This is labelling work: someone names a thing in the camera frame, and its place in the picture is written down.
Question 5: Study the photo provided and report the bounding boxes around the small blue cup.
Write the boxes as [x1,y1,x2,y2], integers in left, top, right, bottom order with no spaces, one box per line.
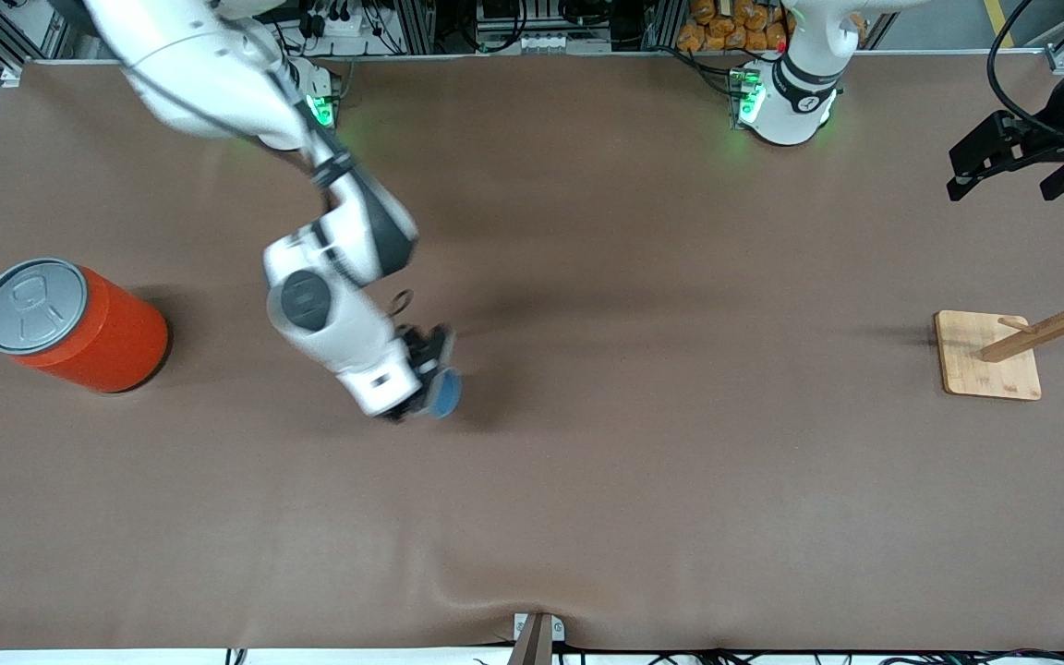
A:
[421,368,464,419]

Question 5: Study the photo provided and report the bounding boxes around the brown table cover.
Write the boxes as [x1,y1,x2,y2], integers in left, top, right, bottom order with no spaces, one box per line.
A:
[0,53,1064,652]

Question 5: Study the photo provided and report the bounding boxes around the wooden mug tree rack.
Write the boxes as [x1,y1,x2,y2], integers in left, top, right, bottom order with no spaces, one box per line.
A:
[935,248,1064,402]

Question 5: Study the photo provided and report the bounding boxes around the orange can with grey lid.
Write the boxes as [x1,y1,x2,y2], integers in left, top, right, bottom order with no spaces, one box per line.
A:
[0,258,170,395]

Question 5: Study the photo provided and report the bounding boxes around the orange packaged snack pile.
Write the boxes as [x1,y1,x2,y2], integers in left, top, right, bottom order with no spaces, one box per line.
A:
[677,0,796,54]

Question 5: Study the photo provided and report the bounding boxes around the white terminal block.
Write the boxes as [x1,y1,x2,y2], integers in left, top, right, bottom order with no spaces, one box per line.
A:
[518,32,613,54]

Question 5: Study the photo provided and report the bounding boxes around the white power strip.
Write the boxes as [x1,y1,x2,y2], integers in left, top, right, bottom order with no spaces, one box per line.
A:
[306,9,367,38]

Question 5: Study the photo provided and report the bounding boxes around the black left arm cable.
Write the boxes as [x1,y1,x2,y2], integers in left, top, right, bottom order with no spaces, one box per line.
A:
[986,0,1055,135]

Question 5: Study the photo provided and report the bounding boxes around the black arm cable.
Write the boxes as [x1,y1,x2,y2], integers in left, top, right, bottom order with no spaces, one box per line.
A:
[986,0,1055,135]
[264,46,415,315]

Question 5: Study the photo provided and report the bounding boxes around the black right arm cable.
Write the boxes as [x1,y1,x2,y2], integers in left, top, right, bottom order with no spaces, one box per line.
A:
[264,46,415,315]

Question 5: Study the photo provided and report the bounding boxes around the metal table edge bracket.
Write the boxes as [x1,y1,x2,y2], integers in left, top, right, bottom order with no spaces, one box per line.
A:
[509,612,565,665]

